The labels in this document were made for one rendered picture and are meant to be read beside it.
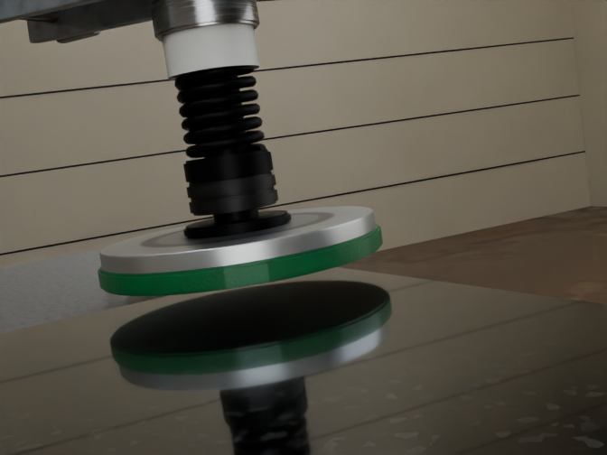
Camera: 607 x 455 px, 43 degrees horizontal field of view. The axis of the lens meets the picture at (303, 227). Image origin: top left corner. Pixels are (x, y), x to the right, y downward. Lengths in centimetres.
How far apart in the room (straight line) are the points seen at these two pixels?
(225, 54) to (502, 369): 33
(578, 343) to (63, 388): 25
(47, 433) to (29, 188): 503
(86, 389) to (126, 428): 7
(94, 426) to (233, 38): 32
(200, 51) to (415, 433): 36
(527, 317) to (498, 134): 631
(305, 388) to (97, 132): 511
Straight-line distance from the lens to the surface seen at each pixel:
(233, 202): 57
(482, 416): 29
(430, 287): 51
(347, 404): 32
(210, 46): 57
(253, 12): 59
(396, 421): 29
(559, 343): 37
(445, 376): 34
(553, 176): 707
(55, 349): 51
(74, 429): 35
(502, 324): 41
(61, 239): 539
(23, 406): 40
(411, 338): 40
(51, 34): 78
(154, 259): 52
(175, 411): 34
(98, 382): 42
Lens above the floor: 94
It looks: 6 degrees down
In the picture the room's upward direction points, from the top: 8 degrees counter-clockwise
